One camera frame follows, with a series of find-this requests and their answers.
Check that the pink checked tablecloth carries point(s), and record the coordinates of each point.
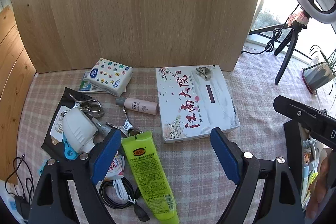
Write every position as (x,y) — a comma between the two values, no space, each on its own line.
(197,169)

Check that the potted grass plant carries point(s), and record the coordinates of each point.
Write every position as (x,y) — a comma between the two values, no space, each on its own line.
(319,74)

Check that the pine wood side panel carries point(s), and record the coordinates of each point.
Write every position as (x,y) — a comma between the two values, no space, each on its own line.
(15,82)

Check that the pink cosmetic bottle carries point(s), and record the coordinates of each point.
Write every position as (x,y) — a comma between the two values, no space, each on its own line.
(141,106)

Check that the white floral box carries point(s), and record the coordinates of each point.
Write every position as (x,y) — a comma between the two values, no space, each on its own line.
(189,103)

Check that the person's right hand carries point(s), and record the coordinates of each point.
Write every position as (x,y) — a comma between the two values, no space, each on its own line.
(319,187)

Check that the brown plant saucer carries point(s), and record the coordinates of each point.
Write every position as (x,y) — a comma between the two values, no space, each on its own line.
(304,79)

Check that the star-print tissue pack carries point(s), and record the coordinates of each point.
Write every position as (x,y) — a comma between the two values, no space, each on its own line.
(111,74)

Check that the coffee creamer sachet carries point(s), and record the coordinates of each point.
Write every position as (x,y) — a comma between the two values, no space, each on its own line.
(115,166)

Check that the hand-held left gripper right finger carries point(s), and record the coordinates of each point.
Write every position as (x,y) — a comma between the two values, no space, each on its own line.
(225,158)

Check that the green tube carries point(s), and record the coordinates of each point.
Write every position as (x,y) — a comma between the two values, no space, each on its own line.
(147,174)

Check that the metal clip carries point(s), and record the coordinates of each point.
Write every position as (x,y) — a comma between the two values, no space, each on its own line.
(128,127)
(92,108)

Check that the black tripod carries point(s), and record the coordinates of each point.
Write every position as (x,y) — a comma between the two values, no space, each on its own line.
(284,61)

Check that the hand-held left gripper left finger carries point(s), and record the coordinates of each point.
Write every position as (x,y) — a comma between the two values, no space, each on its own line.
(107,153)

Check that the green label packet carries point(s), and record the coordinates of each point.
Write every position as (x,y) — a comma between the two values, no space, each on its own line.
(86,85)

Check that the black tray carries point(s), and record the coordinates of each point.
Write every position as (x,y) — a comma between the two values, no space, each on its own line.
(292,140)

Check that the white plug adapter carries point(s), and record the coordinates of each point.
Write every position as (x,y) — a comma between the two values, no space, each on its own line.
(77,129)

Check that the black packet with white label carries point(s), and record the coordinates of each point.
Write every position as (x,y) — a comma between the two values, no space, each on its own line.
(48,146)

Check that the black power adapter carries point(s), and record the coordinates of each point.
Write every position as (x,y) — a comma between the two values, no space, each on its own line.
(22,207)

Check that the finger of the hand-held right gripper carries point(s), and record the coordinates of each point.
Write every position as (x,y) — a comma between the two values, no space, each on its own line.
(296,111)

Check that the light wooden backboard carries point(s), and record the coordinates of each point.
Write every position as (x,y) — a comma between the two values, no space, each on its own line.
(131,16)

